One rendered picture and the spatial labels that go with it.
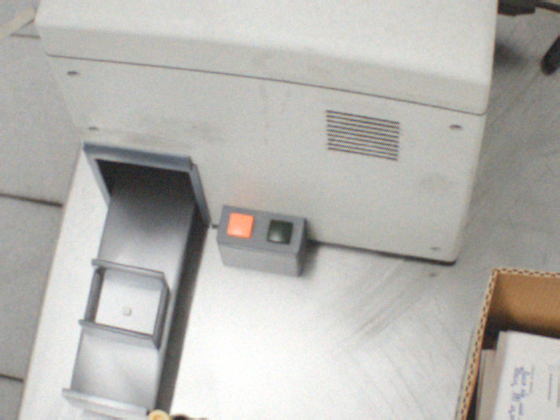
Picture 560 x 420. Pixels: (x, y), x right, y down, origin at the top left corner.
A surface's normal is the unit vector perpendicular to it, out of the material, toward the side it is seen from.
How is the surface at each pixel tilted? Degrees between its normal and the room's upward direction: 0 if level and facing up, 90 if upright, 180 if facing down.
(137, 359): 0
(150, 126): 90
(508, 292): 89
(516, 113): 0
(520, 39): 0
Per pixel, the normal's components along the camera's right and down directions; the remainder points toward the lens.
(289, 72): -0.18, 0.91
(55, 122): -0.05, -0.38
